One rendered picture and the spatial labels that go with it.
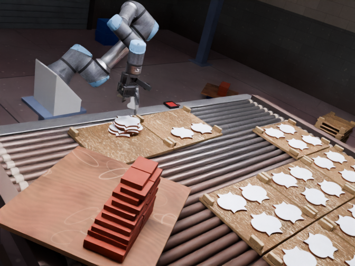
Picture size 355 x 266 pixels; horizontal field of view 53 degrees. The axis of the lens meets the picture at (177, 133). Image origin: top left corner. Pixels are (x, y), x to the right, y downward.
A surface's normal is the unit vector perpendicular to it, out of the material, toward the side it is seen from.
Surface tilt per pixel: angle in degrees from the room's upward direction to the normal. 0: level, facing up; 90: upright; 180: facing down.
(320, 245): 0
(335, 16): 90
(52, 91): 90
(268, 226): 0
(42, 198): 0
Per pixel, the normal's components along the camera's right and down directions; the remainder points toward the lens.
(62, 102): 0.69, 0.47
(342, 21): -0.68, 0.20
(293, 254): 0.23, -0.86
